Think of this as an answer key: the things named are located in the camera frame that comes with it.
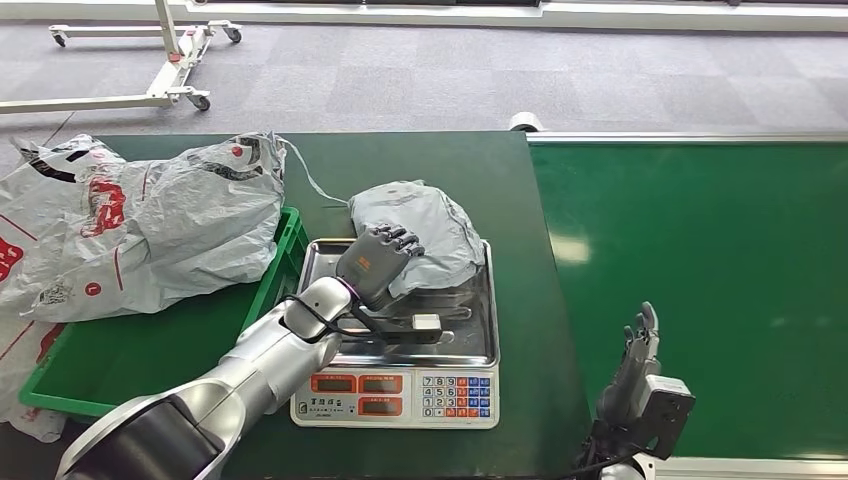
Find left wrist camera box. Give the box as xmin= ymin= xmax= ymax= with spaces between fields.
xmin=356 ymin=311 xmax=444 ymax=346

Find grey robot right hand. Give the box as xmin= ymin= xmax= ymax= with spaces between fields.
xmin=595 ymin=301 xmax=663 ymax=426

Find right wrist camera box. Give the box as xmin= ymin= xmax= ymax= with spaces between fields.
xmin=591 ymin=374 xmax=698 ymax=462

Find white plastic strip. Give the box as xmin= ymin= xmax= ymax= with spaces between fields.
xmin=277 ymin=135 xmax=350 ymax=206

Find aluminium conveyor side rail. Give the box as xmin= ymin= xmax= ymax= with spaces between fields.
xmin=525 ymin=131 xmax=848 ymax=146
xmin=651 ymin=455 xmax=848 ymax=480

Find electronic scale with steel tray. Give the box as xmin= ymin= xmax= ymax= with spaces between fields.
xmin=289 ymin=237 xmax=502 ymax=431

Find white red-printed courier bag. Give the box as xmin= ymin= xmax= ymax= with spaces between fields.
xmin=0 ymin=315 xmax=68 ymax=444

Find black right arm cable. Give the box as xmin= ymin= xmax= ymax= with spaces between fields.
xmin=571 ymin=435 xmax=639 ymax=480

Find green plastic crate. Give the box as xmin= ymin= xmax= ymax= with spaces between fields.
xmin=17 ymin=205 xmax=311 ymax=423

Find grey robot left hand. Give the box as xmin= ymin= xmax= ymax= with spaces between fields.
xmin=335 ymin=223 xmax=427 ymax=313

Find small grey courier package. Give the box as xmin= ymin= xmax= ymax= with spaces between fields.
xmin=347 ymin=179 xmax=488 ymax=300

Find white wheeled stand frame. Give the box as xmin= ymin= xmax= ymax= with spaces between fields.
xmin=0 ymin=0 xmax=244 ymax=116

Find large grey courier bag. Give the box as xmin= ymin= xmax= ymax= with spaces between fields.
xmin=0 ymin=131 xmax=288 ymax=325

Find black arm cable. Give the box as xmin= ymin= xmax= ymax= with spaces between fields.
xmin=283 ymin=294 xmax=374 ymax=343
xmin=571 ymin=435 xmax=639 ymax=480

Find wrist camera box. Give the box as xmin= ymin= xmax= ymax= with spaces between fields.
xmin=356 ymin=311 xmax=444 ymax=346
xmin=591 ymin=374 xmax=698 ymax=462

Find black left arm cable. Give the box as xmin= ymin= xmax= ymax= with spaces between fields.
xmin=283 ymin=294 xmax=374 ymax=343

